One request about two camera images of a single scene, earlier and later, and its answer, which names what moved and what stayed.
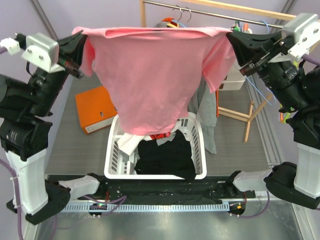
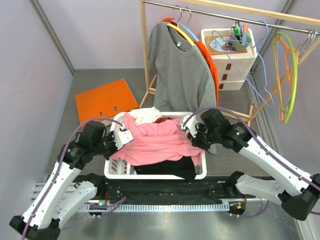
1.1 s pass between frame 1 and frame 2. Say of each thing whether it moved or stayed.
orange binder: stayed
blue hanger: stayed
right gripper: moved
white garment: moved
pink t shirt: moved
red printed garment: moved
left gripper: moved
